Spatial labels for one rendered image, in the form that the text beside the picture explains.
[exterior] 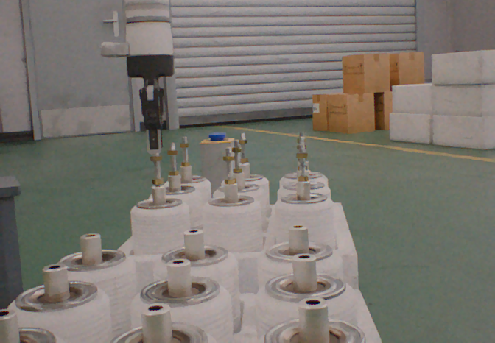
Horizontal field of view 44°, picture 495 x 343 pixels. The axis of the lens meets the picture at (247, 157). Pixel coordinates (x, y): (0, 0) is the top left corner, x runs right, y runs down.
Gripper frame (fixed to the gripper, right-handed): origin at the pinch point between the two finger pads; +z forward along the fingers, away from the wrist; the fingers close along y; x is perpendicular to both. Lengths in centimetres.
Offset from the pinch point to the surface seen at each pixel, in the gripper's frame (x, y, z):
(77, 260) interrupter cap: 8.2, -31.1, 10.5
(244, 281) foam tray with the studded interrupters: -12.9, -10.5, 21.1
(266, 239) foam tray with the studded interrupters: -17.6, -1.3, 17.0
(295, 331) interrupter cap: -12, -57, 10
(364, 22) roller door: -216, 594, -75
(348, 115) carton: -131, 358, 17
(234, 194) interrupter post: -12.4, -3.6, 8.7
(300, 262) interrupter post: -15, -48, 8
